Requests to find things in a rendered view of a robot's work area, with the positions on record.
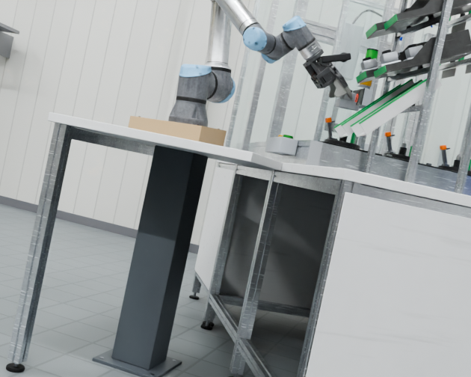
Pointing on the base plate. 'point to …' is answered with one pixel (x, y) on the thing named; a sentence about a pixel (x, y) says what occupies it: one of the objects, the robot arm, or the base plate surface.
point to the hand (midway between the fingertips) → (348, 96)
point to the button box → (282, 146)
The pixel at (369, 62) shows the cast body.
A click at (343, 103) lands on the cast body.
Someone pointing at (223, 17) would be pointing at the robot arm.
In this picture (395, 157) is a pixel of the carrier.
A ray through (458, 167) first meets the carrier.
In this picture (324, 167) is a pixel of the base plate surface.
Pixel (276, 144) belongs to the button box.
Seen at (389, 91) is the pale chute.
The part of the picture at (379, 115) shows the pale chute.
